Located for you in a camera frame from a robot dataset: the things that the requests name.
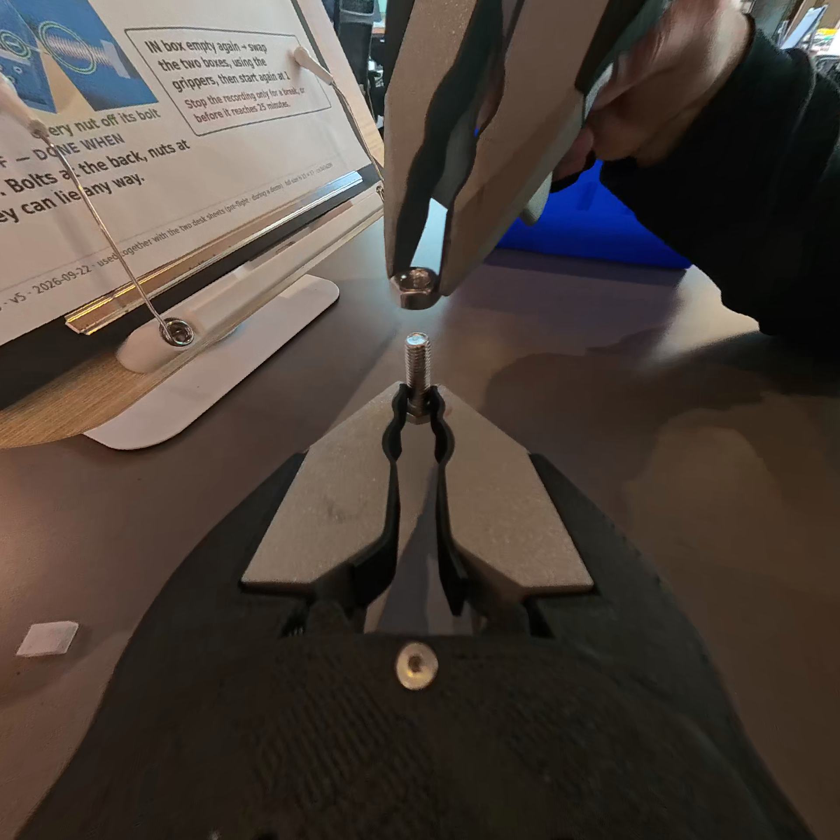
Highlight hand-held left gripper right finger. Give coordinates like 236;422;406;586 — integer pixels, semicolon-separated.
422;384;595;618

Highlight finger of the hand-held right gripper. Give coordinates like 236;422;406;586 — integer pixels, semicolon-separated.
382;0;490;278
436;0;607;298

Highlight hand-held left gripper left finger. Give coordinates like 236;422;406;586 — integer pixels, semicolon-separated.
241;383;402;608

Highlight steel hex nut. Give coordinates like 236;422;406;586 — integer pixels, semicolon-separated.
388;266;438;312

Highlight steel hex bolt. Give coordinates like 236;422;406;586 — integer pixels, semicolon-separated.
393;332;438;427

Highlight person's right forearm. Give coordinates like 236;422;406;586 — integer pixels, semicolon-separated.
593;29;840;343

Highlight person's right hand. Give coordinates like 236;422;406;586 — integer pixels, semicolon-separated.
551;3;753;193

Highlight blue plastic bin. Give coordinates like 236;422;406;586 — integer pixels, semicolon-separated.
492;161;692;271

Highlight instruction sheet on stand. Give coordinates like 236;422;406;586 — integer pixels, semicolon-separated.
0;0;387;451

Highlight printed instruction sheet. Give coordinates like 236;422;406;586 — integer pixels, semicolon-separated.
0;0;375;346

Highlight small white square pad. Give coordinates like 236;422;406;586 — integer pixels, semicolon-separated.
16;621;80;659

